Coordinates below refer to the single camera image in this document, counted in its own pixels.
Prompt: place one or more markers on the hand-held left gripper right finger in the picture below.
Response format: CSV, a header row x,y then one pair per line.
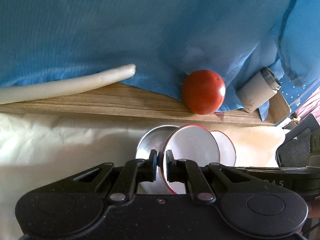
x,y
168,166

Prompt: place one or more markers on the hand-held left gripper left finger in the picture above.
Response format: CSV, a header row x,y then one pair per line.
x,y
154,165

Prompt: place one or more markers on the stainless steel bowl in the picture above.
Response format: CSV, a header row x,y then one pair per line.
x,y
150,140

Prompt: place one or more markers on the plain white red-rimmed bowl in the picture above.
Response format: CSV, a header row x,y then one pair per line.
x,y
192,145

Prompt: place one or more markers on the floral white red-rimmed bowl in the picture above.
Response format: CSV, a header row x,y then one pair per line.
x,y
226,150

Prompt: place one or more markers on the person's right hand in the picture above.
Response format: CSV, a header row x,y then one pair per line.
x,y
313,209

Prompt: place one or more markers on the black ribbed device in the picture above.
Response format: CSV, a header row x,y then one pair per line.
x,y
295,147

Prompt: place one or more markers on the wooden shelf board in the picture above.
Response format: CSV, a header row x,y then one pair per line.
x,y
125,105

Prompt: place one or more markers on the pink patterned bedding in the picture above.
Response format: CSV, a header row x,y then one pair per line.
x,y
311,107

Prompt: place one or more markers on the red tomato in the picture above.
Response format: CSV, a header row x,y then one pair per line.
x,y
203,92

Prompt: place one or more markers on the blue polka dot cloth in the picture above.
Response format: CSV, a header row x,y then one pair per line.
x,y
291,92

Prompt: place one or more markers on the white thermos bottle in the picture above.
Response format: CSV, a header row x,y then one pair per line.
x,y
255,92

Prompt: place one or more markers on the cream table cover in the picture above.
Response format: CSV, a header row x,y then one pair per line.
x,y
62,142

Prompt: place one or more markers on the white stick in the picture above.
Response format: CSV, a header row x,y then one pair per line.
x,y
75,87

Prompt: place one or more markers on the blue shirt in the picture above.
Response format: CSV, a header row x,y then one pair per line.
x,y
125,17

